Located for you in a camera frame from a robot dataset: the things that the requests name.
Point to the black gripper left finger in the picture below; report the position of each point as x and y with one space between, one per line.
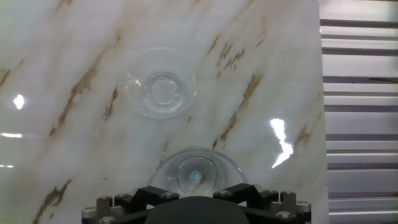
140 199

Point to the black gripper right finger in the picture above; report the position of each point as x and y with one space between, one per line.
258 199

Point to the glass mug with water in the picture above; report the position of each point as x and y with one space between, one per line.
197 161

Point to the small empty glass cup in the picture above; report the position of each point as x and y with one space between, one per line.
161 91

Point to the marble pattern table sheet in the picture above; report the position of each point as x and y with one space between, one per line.
233 130

